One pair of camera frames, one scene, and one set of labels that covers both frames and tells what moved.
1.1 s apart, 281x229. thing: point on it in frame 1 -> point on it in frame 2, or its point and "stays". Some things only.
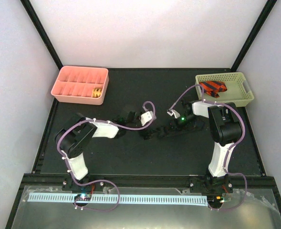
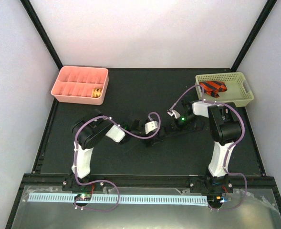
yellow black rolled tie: x=97 y=92 stays
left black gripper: x=148 y=134 -> x=151 y=142
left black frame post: x=34 y=18 stays
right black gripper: x=178 y=127 stays
